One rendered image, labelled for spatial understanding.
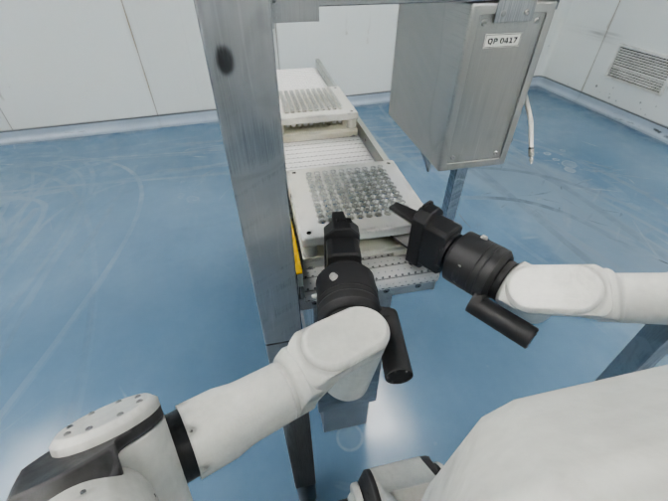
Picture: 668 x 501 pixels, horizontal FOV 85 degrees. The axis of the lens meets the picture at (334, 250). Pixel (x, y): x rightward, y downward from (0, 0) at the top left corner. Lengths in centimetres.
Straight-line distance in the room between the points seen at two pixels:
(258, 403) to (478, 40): 46
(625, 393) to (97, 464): 30
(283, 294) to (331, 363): 17
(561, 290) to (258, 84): 43
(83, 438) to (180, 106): 373
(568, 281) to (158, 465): 49
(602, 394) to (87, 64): 393
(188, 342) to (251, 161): 149
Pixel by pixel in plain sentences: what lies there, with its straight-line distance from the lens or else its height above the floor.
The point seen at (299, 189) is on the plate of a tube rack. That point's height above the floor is 101.
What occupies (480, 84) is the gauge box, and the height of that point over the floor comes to 126.
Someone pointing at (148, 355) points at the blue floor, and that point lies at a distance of 186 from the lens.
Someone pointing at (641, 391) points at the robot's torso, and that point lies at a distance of 20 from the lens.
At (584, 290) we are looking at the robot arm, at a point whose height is 107.
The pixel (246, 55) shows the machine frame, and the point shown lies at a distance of 37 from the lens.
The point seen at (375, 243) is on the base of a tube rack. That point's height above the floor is 96.
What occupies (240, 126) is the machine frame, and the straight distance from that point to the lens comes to 39.
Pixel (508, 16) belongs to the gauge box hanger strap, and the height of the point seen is 133.
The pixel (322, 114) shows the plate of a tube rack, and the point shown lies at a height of 101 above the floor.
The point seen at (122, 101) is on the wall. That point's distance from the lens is 401.
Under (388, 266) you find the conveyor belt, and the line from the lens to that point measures 68.
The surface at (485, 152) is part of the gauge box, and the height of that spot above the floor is 117.
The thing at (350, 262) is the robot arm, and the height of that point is 105.
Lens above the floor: 141
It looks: 41 degrees down
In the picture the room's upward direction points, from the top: straight up
